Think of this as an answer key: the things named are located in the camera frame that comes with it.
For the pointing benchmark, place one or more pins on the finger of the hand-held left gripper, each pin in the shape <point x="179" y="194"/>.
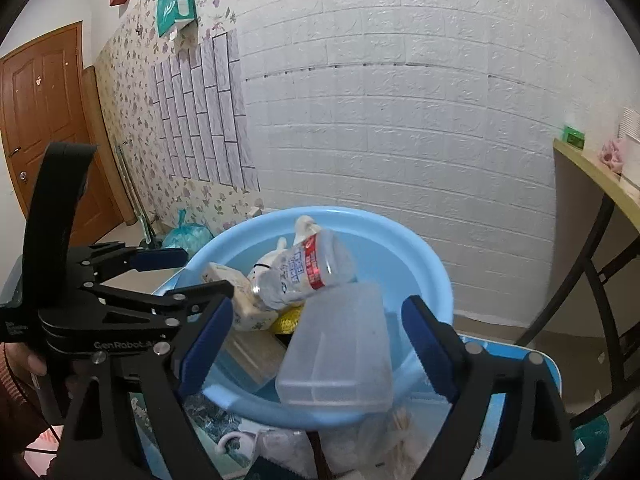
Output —
<point x="190" y="297"/>
<point x="160" y="259"/>

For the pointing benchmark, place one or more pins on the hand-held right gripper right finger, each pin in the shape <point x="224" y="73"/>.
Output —
<point x="425" y="345"/>

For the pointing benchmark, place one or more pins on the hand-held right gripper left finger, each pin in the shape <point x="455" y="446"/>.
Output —
<point x="205" y="355"/>

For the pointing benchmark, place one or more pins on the beige plush toy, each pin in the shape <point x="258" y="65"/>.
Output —
<point x="235" y="285"/>

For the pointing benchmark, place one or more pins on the blue plastic basin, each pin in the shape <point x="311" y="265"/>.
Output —
<point x="390" y="270"/>

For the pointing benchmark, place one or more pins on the translucent plastic box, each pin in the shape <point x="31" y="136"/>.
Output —
<point x="340" y="355"/>

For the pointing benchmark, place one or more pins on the yellow mesh plush toy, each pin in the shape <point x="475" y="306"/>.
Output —
<point x="287" y="321"/>

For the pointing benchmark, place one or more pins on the clear bottle with red label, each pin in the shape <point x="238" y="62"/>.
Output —
<point x="310" y="265"/>

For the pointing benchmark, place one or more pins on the clear bag of small items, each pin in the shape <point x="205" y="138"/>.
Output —
<point x="385" y="440"/>

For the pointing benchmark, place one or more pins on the person's left hand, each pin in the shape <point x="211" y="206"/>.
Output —
<point x="35" y="362"/>

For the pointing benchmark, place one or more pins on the blue garbage bag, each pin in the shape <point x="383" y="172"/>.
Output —
<point x="187" y="235"/>

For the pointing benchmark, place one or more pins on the mop pole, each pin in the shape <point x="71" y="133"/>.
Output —
<point x="135" y="195"/>

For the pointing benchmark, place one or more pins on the clear bag of cotton swabs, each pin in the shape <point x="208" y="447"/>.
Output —
<point x="282" y="452"/>

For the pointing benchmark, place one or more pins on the person's brown jacket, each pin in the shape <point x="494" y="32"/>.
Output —
<point x="12" y="405"/>

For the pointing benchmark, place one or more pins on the brown stick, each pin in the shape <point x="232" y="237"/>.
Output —
<point x="320" y="455"/>

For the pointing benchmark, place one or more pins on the brown wooden door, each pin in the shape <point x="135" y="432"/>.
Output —
<point x="45" y="125"/>

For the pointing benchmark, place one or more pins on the wooden desk with black legs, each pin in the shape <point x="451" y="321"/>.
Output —
<point x="595" y="180"/>

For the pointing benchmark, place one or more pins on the teal hanging bag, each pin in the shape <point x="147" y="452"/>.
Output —
<point x="176" y="5"/>

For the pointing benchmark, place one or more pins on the small green box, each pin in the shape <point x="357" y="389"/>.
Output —
<point x="574" y="135"/>

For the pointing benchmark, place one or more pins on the small pink item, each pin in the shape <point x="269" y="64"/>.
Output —
<point x="612" y="155"/>

